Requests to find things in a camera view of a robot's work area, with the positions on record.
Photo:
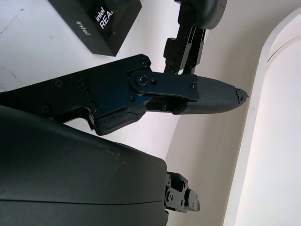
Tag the black printed box lid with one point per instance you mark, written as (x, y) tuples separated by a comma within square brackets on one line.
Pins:
[(70, 14)]

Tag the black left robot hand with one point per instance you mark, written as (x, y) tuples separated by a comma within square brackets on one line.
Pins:
[(188, 47)]

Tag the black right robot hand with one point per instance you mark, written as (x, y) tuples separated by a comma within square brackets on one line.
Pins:
[(58, 164)]

